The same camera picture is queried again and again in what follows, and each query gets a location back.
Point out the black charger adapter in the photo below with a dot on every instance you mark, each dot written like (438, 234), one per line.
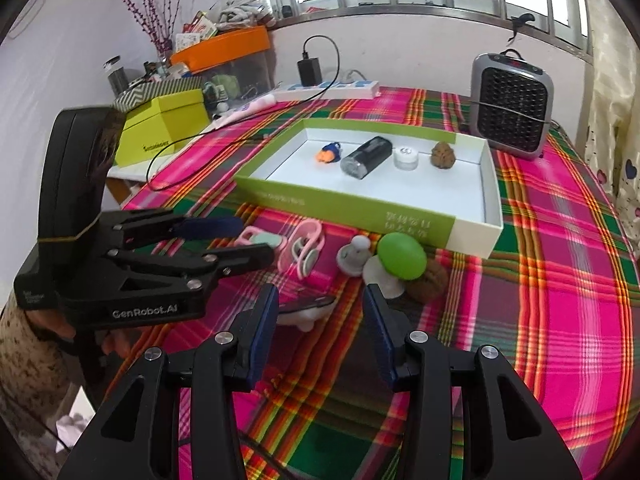
(309, 72)

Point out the dried red branch bouquet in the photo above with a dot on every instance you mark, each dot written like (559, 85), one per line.
(150, 15)

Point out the white side table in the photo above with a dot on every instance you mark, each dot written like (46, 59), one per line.
(125, 172)

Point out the pink green plaid tablecloth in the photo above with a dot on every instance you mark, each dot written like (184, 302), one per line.
(500, 310)

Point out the colourful paper packets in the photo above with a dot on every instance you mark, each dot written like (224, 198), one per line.
(195, 30)

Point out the black disc with white dots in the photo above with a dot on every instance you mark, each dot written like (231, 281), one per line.
(305, 304)

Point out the grey space heater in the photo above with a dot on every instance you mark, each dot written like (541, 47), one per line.
(510, 105)

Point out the yellow-green cardboard box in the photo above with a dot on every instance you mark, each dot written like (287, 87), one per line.
(165, 125)

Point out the orange and blue small toy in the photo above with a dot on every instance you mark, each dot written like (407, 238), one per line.
(329, 154)

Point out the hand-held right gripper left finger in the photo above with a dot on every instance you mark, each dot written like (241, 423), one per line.
(262, 330)

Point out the white power strip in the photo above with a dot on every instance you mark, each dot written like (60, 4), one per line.
(350, 91)

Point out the chevron striped box lid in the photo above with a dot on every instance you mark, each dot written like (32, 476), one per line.
(150, 91)

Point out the small white lidded jar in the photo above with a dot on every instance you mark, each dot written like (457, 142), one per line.
(405, 157)

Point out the brown walnut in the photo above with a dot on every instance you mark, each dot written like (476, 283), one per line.
(432, 280)
(442, 154)

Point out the green mushroom-shaped toy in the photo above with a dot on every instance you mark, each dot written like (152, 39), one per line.
(400, 255)

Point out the dark glass jar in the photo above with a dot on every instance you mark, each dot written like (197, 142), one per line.
(117, 77)

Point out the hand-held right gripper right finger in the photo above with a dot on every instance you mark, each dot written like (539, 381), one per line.
(380, 335)

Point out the person's left forearm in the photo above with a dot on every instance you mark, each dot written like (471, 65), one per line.
(25, 360)

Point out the grey white round knob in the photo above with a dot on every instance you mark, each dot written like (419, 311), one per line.
(350, 260)

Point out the clear storage bin orange lid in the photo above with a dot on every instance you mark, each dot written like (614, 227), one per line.
(225, 45)

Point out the metal window bars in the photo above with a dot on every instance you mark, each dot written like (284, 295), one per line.
(400, 10)

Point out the pink clip with mint pads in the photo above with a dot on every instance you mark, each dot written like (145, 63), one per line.
(305, 245)
(260, 237)

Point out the black hooked object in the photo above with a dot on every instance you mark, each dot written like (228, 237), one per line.
(520, 21)

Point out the green and white cardboard box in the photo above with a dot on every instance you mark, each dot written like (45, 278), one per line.
(320, 207)

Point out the white pink handheld device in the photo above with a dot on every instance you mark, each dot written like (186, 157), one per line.
(250, 105)

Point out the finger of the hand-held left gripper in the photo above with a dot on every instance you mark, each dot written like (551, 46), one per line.
(245, 255)
(215, 226)

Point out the cream heart print curtain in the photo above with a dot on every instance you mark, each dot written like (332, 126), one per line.
(615, 135)

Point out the person's left hand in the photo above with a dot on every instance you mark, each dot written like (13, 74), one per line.
(117, 345)

